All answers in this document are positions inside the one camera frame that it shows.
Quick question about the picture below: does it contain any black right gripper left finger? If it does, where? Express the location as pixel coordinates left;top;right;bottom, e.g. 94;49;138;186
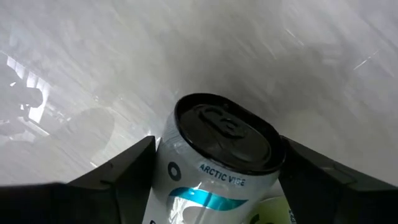
0;136;157;224

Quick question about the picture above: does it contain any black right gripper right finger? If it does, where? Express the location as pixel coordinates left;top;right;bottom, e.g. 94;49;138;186
278;136;398;224

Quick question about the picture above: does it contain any white Celsius beverage can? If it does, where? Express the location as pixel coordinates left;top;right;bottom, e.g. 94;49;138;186
142;92;286;224

